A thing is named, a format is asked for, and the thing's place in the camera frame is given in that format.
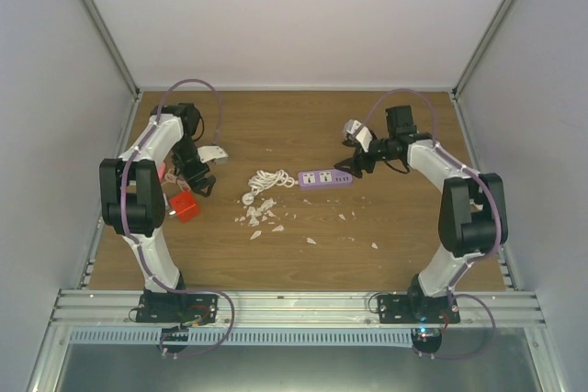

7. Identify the aluminium rail frame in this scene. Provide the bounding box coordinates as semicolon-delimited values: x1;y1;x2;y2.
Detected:
28;289;565;391

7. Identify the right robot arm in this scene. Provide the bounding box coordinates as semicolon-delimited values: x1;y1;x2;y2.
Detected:
335;106;508;323

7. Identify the red plug block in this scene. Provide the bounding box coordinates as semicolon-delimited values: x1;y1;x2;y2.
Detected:
169;191;200;223

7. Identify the pink cube socket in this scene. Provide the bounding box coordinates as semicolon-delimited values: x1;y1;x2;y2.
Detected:
158;162;166;180

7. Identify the purple cable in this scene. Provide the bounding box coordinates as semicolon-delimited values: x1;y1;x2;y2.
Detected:
357;88;502;361
119;78;235;358

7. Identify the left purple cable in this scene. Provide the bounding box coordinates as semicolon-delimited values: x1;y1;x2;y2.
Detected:
119;78;235;358

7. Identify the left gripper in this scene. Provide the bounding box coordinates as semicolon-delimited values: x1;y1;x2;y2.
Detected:
173;136;217;197

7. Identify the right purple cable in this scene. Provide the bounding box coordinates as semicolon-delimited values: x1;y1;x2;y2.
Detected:
357;88;502;361

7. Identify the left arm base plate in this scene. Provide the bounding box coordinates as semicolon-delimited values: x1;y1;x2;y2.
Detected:
133;290;219;326

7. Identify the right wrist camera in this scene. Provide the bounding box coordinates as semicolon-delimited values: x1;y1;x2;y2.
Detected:
343;119;374;152

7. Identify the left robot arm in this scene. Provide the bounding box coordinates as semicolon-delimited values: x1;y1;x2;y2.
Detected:
99;103;216;322

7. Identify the white cable with plug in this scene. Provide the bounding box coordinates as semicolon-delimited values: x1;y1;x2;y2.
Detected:
240;168;298;207

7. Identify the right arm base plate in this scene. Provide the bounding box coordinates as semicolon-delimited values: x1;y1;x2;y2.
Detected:
376;293;460;325

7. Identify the slotted cable duct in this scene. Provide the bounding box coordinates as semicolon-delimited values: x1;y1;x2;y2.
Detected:
70;327;413;348

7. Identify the purple plug adapter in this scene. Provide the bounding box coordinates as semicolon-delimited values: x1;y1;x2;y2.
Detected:
298;169;353;191

